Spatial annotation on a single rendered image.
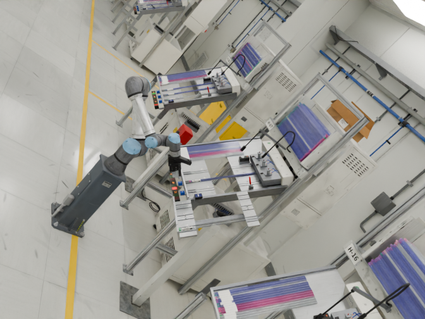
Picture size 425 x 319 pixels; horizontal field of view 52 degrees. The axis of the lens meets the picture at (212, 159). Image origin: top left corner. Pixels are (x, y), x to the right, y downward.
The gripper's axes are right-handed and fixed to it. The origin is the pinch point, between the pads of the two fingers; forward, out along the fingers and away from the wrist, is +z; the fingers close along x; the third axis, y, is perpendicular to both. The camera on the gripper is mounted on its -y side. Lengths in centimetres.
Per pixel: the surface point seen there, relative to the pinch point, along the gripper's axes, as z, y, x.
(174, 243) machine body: 61, 8, 1
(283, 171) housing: -3, -72, 12
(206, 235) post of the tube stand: 7, -9, 53
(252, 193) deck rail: 6, -47, 21
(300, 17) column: -9, -213, -318
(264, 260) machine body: 75, -60, 21
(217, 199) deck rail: 6.6, -22.8, 21.0
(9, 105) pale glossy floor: -18, 127, -107
